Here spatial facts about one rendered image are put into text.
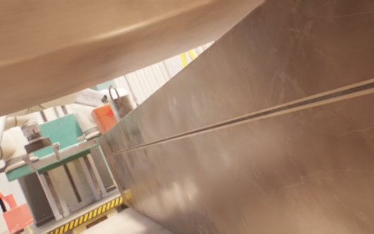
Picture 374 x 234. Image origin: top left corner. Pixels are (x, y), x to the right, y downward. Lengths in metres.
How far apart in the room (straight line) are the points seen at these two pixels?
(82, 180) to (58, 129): 0.39
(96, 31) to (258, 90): 0.54
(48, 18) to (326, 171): 0.67
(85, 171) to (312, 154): 2.47
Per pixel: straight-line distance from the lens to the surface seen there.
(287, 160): 0.45
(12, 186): 8.13
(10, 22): 0.90
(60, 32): 0.90
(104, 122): 1.88
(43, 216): 2.94
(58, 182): 2.83
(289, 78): 0.38
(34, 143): 2.35
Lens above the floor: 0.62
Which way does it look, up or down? level
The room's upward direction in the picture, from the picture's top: 23 degrees counter-clockwise
